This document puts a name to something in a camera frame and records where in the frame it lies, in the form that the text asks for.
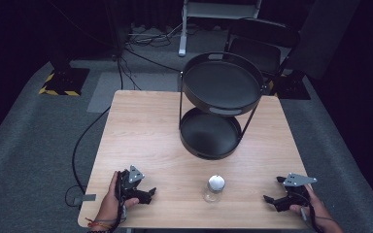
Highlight person's left hand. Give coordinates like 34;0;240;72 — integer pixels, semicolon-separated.
97;171;141;225

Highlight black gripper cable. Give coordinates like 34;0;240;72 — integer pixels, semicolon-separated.
109;170;126;232
299;192;325;233

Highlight person's right hand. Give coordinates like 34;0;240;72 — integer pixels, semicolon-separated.
288;183;332;225

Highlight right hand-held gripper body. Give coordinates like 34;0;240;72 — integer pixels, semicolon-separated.
283;172;319;209

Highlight glass jar with silver lid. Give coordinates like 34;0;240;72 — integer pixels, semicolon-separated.
202;174;227;204

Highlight white metal stand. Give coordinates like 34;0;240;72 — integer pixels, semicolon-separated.
178;0;263;58

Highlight tangle of floor cables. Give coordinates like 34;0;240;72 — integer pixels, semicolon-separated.
122;22;184;50

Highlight dark grey panel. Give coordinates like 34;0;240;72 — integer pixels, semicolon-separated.
286;0;361;81

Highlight black stand base striped edge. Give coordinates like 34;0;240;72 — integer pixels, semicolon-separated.
38;67;91;97
267;70;312;101

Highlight black two-tier round tray rack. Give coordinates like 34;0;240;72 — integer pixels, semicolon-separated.
178;51;268;161

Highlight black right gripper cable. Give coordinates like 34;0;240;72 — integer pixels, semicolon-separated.
299;192;325;233

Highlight red and orange bracelets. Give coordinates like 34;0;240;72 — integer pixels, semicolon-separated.
85;216;115;232

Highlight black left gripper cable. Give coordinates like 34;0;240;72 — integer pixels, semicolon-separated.
109;170;126;232

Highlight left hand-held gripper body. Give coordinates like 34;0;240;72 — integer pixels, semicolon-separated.
116;164;146;206

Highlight long black floor cable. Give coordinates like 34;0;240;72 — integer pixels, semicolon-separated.
64;105;112;209

